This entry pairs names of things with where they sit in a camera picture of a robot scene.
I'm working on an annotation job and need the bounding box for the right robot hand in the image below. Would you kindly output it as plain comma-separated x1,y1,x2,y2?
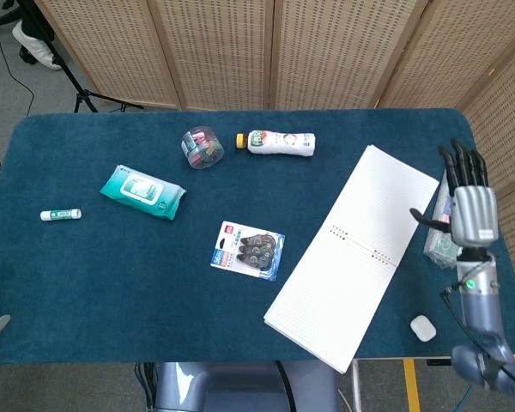
409,137,499,261

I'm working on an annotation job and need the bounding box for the yellow spiral notepad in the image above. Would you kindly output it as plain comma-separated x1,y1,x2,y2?
264,144,440,373

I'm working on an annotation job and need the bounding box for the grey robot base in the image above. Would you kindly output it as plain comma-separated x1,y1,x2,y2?
154,361,341,412

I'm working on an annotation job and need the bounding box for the clear plastic tissue packet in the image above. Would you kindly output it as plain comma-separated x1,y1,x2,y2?
423,169,463,270

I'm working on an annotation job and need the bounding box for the white earbuds case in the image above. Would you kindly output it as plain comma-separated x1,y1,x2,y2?
409,315,438,342

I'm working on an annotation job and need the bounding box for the white bottle with yellow cap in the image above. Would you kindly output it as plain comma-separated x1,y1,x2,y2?
235,130,317,158

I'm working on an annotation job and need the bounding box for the white table leg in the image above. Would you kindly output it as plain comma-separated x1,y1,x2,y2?
350,359,364,412

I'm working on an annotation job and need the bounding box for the correction tape blister pack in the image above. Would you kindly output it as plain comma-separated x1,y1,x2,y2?
209,221,286,282

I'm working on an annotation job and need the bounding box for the clear jar of coloured clips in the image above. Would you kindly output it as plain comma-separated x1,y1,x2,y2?
180,125,225,170

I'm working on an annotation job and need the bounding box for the wicker folding screen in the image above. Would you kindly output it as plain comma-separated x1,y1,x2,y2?
33,0,515,357

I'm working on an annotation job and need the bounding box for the green wet wipes pack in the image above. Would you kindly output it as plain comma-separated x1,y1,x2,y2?
99,164,187,221

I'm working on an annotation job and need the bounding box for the blue tablecloth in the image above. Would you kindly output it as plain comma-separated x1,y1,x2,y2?
0,107,515,366

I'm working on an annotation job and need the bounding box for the black tripod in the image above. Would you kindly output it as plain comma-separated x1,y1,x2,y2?
16,0,145,113

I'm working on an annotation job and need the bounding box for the white green glue stick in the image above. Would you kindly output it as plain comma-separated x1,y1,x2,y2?
39,209,82,221

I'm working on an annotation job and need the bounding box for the white shoe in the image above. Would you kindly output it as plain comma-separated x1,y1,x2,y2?
11,21,64,70

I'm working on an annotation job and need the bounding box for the black cable bundle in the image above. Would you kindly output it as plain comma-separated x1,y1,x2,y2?
133,362,156,412

